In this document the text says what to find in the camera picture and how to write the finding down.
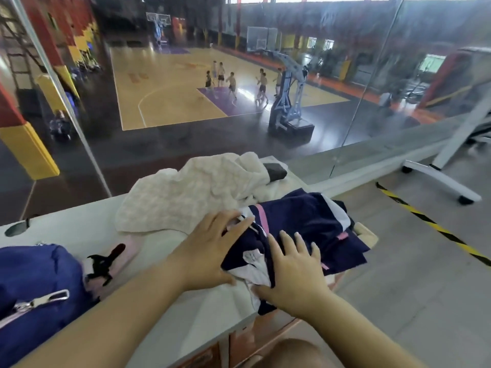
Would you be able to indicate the blue fabric bag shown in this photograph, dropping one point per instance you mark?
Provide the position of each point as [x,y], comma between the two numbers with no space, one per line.
[34,272]

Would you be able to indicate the brown wooden drawer cabinet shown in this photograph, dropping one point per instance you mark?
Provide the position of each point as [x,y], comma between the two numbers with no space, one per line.
[264,339]

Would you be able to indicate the dark glass mount bracket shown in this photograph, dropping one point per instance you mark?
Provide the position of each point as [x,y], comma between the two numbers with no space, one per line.
[17,228]

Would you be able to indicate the person's right little finger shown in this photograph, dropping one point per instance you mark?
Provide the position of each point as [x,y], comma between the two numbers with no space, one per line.
[316,254]

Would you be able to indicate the navy garment with pink stripes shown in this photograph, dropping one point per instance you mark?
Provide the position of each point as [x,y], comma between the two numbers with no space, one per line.
[307,218]

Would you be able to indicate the person's right middle finger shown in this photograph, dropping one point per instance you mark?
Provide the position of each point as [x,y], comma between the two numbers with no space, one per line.
[287,243]

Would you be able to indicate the distant basketball hoop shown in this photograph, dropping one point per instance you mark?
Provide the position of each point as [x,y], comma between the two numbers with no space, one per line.
[158,21]

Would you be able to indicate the person's right hand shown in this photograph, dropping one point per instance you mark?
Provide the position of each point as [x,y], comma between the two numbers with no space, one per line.
[297,281]

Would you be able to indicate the person's left hand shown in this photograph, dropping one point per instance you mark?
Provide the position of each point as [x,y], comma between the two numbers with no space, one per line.
[201,256]

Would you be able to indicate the person's right thumb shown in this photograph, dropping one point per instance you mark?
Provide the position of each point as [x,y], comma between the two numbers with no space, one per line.
[264,292]

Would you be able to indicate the portable basketball hoop stand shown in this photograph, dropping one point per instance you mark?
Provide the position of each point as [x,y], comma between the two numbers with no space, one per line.
[285,111]

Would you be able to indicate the group of basketball players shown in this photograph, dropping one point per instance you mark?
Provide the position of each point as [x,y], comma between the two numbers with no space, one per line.
[232,82]

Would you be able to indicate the person's right forearm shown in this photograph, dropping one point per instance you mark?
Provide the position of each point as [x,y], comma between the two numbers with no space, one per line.
[356,337]

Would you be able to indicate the small black box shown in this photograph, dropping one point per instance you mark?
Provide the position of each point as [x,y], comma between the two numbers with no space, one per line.
[276,171]

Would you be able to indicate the person's left forearm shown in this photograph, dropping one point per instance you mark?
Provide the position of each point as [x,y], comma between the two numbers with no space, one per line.
[115,325]

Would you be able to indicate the yellow wall pad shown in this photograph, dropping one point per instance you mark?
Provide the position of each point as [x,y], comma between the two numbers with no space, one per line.
[30,149]

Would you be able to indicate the white rolling table frame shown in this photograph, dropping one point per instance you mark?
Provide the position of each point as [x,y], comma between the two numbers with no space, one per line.
[456,145]

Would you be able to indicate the pale pink pouch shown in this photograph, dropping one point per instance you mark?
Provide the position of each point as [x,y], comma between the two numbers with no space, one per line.
[128,247]

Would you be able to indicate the cream textured towel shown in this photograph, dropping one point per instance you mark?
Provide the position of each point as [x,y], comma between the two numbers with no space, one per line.
[191,187]

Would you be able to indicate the black hair claw clip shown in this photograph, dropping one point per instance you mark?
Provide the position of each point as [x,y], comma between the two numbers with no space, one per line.
[101,266]

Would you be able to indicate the beige folded cloth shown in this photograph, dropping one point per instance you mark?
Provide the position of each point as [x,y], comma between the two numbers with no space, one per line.
[366,235]

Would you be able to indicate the person's left thumb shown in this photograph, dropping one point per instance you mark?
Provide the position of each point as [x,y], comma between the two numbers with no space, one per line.
[228,277]

